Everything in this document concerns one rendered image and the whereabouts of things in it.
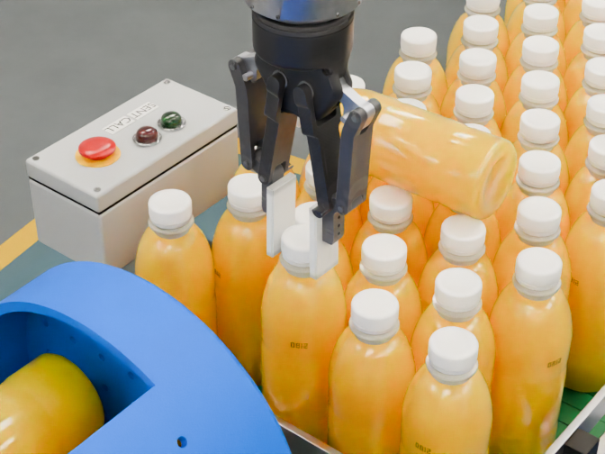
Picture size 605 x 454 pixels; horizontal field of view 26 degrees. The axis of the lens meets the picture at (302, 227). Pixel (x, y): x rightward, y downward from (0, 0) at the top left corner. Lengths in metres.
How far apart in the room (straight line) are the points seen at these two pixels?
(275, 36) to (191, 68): 2.68
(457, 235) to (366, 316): 0.13
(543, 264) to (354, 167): 0.21
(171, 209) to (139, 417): 0.36
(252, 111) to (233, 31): 2.76
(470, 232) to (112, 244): 0.35
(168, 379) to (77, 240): 0.45
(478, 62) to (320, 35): 0.47
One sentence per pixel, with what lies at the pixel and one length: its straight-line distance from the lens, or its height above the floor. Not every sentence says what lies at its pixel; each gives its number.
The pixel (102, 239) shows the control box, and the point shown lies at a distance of 1.26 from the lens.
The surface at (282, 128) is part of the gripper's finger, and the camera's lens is 1.03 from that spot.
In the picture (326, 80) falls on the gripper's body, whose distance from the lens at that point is 0.97.
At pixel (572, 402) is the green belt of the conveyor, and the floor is 0.90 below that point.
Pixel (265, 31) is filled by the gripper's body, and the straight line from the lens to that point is 0.95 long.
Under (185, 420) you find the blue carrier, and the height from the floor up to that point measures 1.20.
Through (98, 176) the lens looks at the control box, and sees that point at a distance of 1.26.
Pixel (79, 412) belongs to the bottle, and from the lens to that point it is 0.96.
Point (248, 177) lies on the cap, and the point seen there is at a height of 1.12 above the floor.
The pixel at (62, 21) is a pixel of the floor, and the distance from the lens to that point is 3.92.
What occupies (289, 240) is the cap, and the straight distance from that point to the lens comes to 1.08.
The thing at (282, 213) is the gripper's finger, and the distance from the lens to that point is 1.08.
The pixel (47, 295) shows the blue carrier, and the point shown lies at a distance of 0.92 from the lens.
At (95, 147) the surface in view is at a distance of 1.28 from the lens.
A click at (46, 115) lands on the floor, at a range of 3.47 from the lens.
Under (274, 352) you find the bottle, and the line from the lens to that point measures 1.13.
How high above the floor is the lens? 1.81
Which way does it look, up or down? 37 degrees down
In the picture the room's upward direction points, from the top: straight up
